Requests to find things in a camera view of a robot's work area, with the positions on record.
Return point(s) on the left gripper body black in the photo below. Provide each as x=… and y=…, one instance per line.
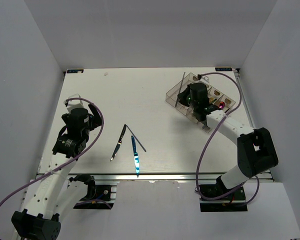
x=92, y=123

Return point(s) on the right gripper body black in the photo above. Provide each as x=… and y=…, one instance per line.
x=184, y=99

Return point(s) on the iridescent purple spoon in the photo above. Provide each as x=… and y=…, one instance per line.
x=221, y=105

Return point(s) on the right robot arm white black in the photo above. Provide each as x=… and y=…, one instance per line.
x=255, y=148

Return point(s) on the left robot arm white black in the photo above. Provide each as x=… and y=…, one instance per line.
x=42, y=216

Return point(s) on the clear compartment organizer tray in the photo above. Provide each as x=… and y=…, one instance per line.
x=170, y=98

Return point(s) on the blue label right corner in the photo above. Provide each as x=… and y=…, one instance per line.
x=223, y=69

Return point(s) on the blue label corner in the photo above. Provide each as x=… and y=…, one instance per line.
x=223, y=69
x=75, y=71

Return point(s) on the blue label left corner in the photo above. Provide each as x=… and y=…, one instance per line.
x=75, y=71

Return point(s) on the blue iridescent knife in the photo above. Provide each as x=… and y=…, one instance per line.
x=136, y=156

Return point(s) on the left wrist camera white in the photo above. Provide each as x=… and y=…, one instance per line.
x=73, y=104

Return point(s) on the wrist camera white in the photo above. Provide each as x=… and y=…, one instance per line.
x=73, y=104
x=201, y=77

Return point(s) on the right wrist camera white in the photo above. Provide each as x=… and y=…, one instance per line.
x=201, y=77

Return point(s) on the black handle silver knife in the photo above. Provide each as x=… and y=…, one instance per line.
x=119, y=143

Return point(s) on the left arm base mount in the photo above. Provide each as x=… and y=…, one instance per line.
x=98, y=196

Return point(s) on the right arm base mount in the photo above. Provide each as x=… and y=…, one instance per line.
x=233, y=202

